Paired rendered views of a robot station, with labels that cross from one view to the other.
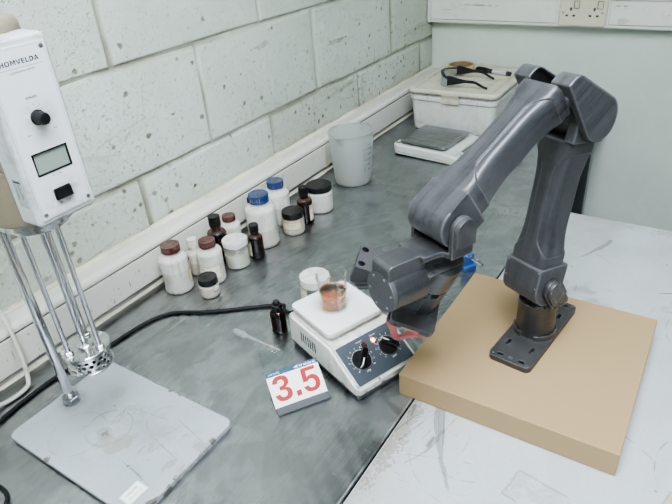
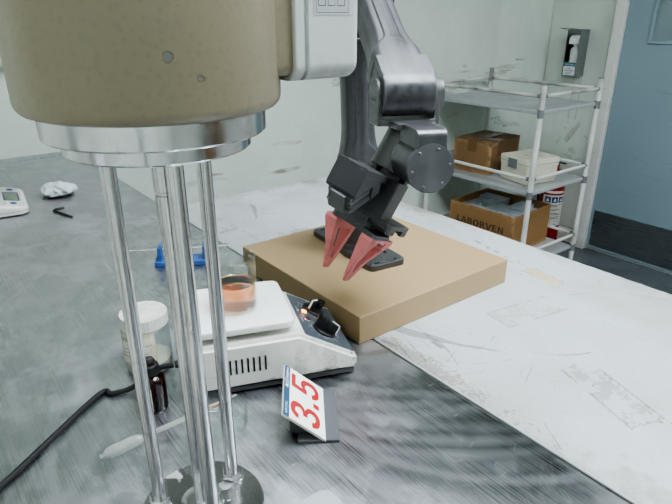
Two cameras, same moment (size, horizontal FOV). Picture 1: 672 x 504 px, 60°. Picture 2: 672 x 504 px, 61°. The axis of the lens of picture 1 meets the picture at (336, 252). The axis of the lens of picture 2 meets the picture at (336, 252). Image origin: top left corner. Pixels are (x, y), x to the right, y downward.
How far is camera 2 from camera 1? 0.82 m
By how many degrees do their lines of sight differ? 64
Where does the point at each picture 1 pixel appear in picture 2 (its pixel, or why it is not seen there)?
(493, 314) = (314, 255)
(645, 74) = not seen: hidden behind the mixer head
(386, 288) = (442, 157)
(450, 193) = (412, 59)
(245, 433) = (351, 482)
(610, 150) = not seen: hidden behind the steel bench
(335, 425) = (382, 397)
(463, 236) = (441, 94)
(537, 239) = (368, 139)
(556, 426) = (470, 270)
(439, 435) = (431, 337)
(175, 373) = not seen: outside the picture
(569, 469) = (493, 294)
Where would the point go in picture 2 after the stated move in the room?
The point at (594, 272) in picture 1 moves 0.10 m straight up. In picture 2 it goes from (282, 221) to (281, 177)
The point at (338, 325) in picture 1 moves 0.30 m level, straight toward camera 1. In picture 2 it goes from (280, 310) to (536, 349)
